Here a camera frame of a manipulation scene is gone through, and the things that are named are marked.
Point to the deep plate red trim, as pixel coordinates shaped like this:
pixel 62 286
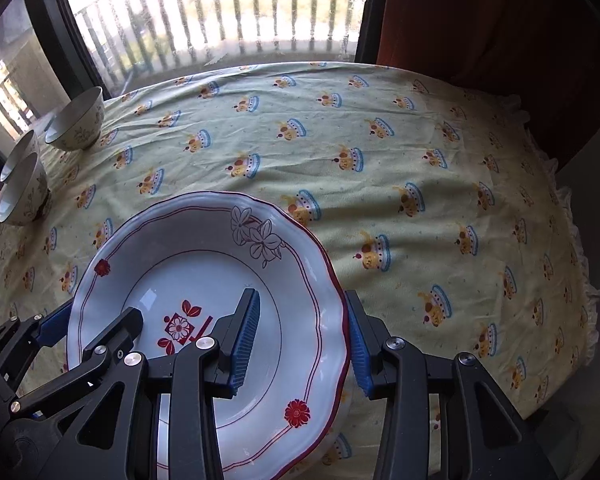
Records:
pixel 184 263

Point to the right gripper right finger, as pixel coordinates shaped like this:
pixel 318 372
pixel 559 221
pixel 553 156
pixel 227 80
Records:
pixel 482 436

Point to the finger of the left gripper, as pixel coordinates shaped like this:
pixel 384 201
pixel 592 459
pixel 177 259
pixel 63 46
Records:
pixel 86 429
pixel 20 342

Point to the floral bowl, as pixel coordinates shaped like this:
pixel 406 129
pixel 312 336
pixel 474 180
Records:
pixel 24 193
pixel 26 144
pixel 77 126

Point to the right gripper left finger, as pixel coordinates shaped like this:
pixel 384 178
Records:
pixel 212 367

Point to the balcony railing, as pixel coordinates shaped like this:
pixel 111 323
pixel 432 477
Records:
pixel 138 42

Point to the yellow patterned tablecloth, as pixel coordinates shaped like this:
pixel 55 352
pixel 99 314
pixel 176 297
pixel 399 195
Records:
pixel 430 201

